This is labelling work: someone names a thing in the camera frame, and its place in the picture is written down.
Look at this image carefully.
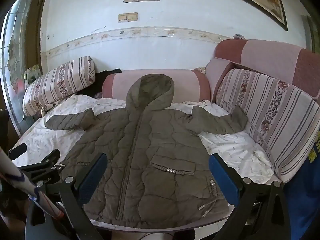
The olive quilted hooded jacket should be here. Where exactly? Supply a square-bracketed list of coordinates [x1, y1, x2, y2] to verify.
[46, 74, 248, 229]

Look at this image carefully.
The white blue patterned sleeve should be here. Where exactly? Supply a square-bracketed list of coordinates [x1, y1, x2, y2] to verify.
[1, 148, 64, 219]

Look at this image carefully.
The white leaf print bedsheet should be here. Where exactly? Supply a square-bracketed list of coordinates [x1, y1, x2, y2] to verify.
[13, 95, 277, 184]

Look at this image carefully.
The striped floral cushion left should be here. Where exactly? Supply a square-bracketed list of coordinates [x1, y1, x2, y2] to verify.
[22, 56, 95, 116]

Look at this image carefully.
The striped floral cushion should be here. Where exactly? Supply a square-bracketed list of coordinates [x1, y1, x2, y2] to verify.
[22, 56, 95, 116]
[215, 69, 319, 183]

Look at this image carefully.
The leaf print blanket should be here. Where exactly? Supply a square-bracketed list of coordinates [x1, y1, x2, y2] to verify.
[24, 64, 42, 87]

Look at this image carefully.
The striped floral cushion right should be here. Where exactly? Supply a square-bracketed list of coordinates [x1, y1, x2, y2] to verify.
[215, 69, 319, 183]

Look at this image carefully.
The stained glass door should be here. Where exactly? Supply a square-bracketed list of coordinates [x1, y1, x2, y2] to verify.
[1, 0, 33, 137]

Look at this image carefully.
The black garment behind bolster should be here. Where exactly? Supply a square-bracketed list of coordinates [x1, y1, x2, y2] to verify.
[76, 68, 121, 98]

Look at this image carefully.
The pink bolster cushion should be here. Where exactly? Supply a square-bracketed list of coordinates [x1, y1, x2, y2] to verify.
[101, 69, 212, 103]

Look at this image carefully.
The pink sofa backrest cushion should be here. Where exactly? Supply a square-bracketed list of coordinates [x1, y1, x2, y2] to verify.
[206, 40, 319, 102]

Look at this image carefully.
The beige wall switch plate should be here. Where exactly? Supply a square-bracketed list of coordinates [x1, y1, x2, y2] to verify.
[118, 12, 138, 22]

